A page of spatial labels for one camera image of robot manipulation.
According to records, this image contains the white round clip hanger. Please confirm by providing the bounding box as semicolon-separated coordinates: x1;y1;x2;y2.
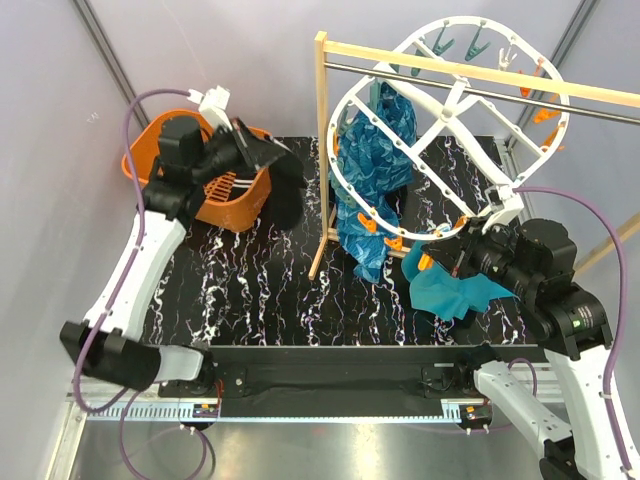
327;15;571;241

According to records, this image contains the blue patterned cloth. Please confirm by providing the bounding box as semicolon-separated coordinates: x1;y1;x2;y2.
330;82;417;283

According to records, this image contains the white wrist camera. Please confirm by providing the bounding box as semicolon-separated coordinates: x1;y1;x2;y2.
482;185;524;234
188;85;232;130

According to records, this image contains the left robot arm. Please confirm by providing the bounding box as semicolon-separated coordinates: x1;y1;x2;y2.
59;115;306;396

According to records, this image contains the teal cloth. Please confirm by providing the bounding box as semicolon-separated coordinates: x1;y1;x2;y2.
401;242;514;321

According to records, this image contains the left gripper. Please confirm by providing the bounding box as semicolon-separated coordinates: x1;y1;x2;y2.
190;118;284;186

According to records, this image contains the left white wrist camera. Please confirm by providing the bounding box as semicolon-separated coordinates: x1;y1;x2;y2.
188;85;232;130

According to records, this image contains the orange clothespin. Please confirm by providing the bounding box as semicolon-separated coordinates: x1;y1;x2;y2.
384;237;403;251
357;212;378;234
418;254;434;271

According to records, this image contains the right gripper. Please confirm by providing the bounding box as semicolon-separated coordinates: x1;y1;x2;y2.
423;215;536;296

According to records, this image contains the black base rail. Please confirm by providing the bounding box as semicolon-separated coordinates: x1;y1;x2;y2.
97;344;551;419

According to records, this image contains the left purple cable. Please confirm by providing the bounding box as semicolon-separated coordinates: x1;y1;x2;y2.
72;88;219;477

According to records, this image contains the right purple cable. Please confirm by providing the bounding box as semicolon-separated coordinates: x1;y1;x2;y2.
507;186;632;476

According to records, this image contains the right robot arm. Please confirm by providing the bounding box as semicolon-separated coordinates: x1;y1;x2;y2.
421;218;639;479

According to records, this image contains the black white striped sock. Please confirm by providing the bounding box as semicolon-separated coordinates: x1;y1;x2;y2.
269;150;307;230

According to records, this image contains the orange plastic basket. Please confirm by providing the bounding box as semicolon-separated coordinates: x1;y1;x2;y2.
130;109;272;233

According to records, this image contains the green clothespin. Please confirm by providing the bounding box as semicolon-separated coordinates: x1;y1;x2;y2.
334;189;358;209

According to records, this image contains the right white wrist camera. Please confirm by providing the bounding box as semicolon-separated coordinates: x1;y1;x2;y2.
482;185;524;234

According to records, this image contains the wooden clothes rack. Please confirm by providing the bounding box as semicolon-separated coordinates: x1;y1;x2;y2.
307;30;640;281

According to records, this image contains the purple cable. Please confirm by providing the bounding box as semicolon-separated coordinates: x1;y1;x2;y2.
507;186;632;476
72;88;219;477

